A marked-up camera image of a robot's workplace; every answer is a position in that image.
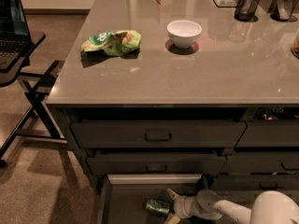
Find dark middle right drawer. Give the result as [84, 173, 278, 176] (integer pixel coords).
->
[221, 152, 299, 174]

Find snack packets in drawer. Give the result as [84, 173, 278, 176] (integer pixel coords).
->
[254, 106, 299, 120]

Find dark bottom right drawer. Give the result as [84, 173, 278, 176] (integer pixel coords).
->
[211, 175, 299, 191]

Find glass jar with snacks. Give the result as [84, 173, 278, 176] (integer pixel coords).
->
[291, 34, 299, 59]

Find white ceramic bowl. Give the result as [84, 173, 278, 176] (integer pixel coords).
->
[167, 20, 202, 49]

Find dark drawer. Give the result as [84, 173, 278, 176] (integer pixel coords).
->
[221, 152, 299, 174]
[87, 152, 226, 175]
[70, 120, 246, 148]
[211, 175, 299, 191]
[236, 119, 299, 147]

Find black mesh pen cup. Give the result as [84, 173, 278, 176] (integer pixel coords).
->
[235, 0, 260, 21]

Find dark top left drawer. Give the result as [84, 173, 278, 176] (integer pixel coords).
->
[70, 120, 246, 148]

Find black laptop stand table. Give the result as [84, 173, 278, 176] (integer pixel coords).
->
[0, 31, 64, 168]

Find green crumpled chip bag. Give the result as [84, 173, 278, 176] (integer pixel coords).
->
[81, 30, 141, 57]

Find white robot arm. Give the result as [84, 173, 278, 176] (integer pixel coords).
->
[164, 189, 299, 224]

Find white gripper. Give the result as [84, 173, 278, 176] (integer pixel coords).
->
[164, 189, 204, 224]

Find green soda can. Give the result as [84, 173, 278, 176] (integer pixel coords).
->
[146, 199, 170, 217]

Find black laptop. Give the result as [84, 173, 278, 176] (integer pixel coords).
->
[0, 0, 33, 72]

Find dark middle left drawer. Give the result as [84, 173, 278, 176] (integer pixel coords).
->
[87, 152, 226, 175]

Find open bottom left drawer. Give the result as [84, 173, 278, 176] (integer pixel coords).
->
[97, 174, 210, 224]

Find dark top right drawer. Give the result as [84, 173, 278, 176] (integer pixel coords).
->
[236, 119, 299, 147]

